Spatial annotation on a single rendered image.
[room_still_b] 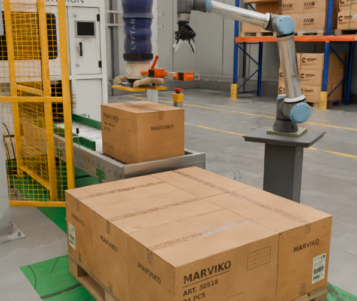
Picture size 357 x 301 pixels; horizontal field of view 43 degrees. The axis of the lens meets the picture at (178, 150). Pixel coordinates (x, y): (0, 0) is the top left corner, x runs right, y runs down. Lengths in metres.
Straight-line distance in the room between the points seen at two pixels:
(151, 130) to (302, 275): 1.45
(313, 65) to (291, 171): 7.58
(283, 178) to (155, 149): 0.99
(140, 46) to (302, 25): 7.95
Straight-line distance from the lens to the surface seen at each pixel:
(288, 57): 3.20
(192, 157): 3.38
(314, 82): 10.92
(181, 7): 2.99
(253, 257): 2.15
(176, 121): 3.33
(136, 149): 3.22
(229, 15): 3.21
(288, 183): 3.51
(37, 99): 3.75
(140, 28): 3.40
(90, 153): 3.56
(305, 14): 11.04
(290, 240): 2.31
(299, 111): 3.26
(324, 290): 2.67
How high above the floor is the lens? 1.41
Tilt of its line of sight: 13 degrees down
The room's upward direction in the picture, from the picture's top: straight up
